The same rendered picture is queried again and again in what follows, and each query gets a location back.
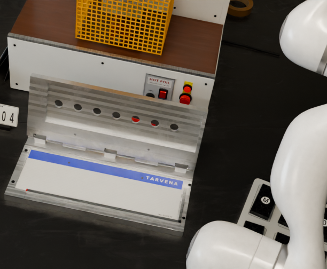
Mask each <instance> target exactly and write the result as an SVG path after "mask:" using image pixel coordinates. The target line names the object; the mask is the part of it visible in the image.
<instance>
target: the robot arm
mask: <svg viewBox="0 0 327 269"><path fill-rule="evenodd" d="M279 42H280V46H281V49H282V51H283V53H284V54H285V56H286V57H287V58H288V59H289V60H291V61H292V62H293V63H295V64H297V65H299V66H301V67H303V68H306V69H308V70H311V71H313V72H316V73H318V74H321V75H324V76H326V77H327V0H306V1H304V2H303V3H301V4H300V5H298V6H297V7H296V8H294V9H293V10H292V11H291V12H290V13H289V14H288V15H287V16H286V19H285V20H284V22H283V24H282V26H281V30H280V33H279ZM270 187H271V193H272V196H273V199H274V201H275V203H276V205H277V207H278V209H279V210H280V212H281V214H282V215H283V217H284V219H285V220H286V222H287V225H288V227H289V230H290V241H289V243H288V244H282V243H280V242H277V241H275V240H273V239H270V238H268V237H266V236H264V235H261V234H259V233H257V232H255V231H252V230H249V229H248V228H245V227H242V226H240V225H237V224H234V223H231V222H228V221H213V222H210V223H208V224H206V225H204V226H203V227H202V228H201V229H199V230H198V231H197V232H196V234H195V235H194V237H193V239H192V241H191V243H190V245H189V248H188V253H187V255H186V269H326V262H325V252H324V237H323V223H324V213H325V207H326V203H327V104H325V105H321V106H318V107H314V108H311V109H309V110H307V111H305V112H303V113H301V114H300V115H298V116H297V117H296V118H295V119H294V120H293V121H292V122H291V123H290V125H289V126H288V128H287V130H286V132H285V134H284V137H283V139H282V141H281V144H280V146H279V149H278V151H277V154H276V157H275V160H274V163H273V166H272V170H271V176H270Z"/></svg>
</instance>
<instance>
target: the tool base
mask: <svg viewBox="0 0 327 269"><path fill-rule="evenodd" d="M25 149H27V150H28V151H26V152H25ZM31 149H34V150H37V151H43V152H48V153H52V154H58V155H63V156H68V157H73V158H76V159H81V160H86V161H91V162H96V163H101V164H107V165H111V166H115V167H120V168H125V169H130V170H135V171H140V172H145V173H150V174H153V175H158V176H164V177H168V178H174V179H179V180H182V181H183V182H184V183H183V188H182V194H181V200H180V205H179V209H178V215H177V220H178V218H179V214H180V208H181V203H182V197H183V191H184V189H186V195H185V201H184V207H183V212H182V217H185V219H181V224H180V225H176V224H171V223H167V222H163V221H158V220H153V219H148V218H143V217H138V216H133V215H128V214H125V213H119V212H115V211H109V210H105V209H100V208H95V207H90V206H86V205H81V204H76V203H71V202H66V201H61V200H56V199H51V198H48V197H43V196H38V195H33V194H28V193H26V191H25V190H22V189H17V188H16V184H17V182H18V179H19V177H20V174H21V172H22V170H23V167H24V165H25V162H26V159H27V157H28V154H29V152H30V150H31ZM193 174H194V170H192V169H188V166H187V165H184V164H179V163H176V164H175V166H174V165H169V164H164V163H158V165H157V166H156V165H151V164H146V163H141V162H136V161H135V157H130V156H125V155H120V154H117V151H115V150H112V149H107V148H106V149H105V150H104V151H100V150H96V149H92V148H86V150H85V151H82V150H79V149H74V148H69V147H64V146H63V143H61V142H58V141H53V140H48V139H46V136H43V135H39V134H36V135H34V136H28V139H27V141H26V143H25V145H24V148H23V150H22V152H21V155H20V157H19V160H18V162H17V165H16V167H15V169H14V172H13V174H12V177H11V179H10V181H9V184H8V186H7V188H6V191H5V193H4V198H5V200H8V201H12V202H18V203H22V204H27V205H33V206H36V207H41V208H46V209H51V210H56V211H61V212H66V213H71V214H74V215H79V216H84V217H89V218H94V219H99V220H104V221H109V222H113V223H117V224H122V225H127V226H132V227H138V228H142V229H146V230H151V231H156V232H161V233H166V234H171V235H176V236H181V237H182V236H183V232H184V226H185V220H186V214H187V210H188V204H189V198H190V192H191V186H188V184H191V185H192V180H193ZM12 180H14V181H15V182H14V183H11V181H12Z"/></svg>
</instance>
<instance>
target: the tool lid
mask: <svg viewBox="0 0 327 269"><path fill-rule="evenodd" d="M56 100H60V101H61V102H62V103H63V105H62V106H57V105H56V104H55V101H56ZM75 104H79V105H81V107H82V109H81V110H76V109H75V108H74V105H75ZM94 108H99V109H100V110H101V113H100V114H95V113H94V112H93V109H94ZM114 112H118V113H119V114H120V117H119V118H115V117H113V115H112V113H114ZM207 114H208V109H207V108H202V107H197V106H191V105H186V104H182V103H178V102H173V101H168V100H162V99H158V98H152V97H147V96H142V95H138V94H134V93H129V92H123V91H118V90H113V89H108V88H103V87H99V86H94V85H90V84H84V83H79V82H74V81H69V80H64V79H60V78H55V77H51V76H45V75H40V74H35V73H32V74H31V75H30V82H29V100H28V118H27V135H28V136H34V134H37V135H43V136H46V139H48V140H53V141H58V142H61V143H63V146H64V147H69V148H74V149H79V150H82V151H85V150H86V148H92V149H96V150H100V151H104V149H105V148H107V149H112V150H115V151H117V154H120V155H125V156H130V157H135V161H136V162H141V163H146V164H151V165H156V166H157V165H158V163H164V164H169V165H174V166H175V163H179V164H184V165H188V169H192V170H195V167H196V163H197V158H198V153H199V149H200V144H201V140H202V137H203V132H204V128H205V123H206V119H207ZM133 116H138V117H139V119H140V121H138V122H134V121H133V120H132V119H131V118H132V117H133ZM152 120H157V121H158V122H159V125H157V126H154V125H152V124H151V121H152ZM171 124H176V125H178V129H177V130H173V129H171V128H170V125H171Z"/></svg>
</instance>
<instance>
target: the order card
mask: <svg viewBox="0 0 327 269"><path fill-rule="evenodd" d="M18 114H19V108H18V107H13V106H8V105H3V104H0V124H5V125H9V126H14V127H17V124H18Z"/></svg>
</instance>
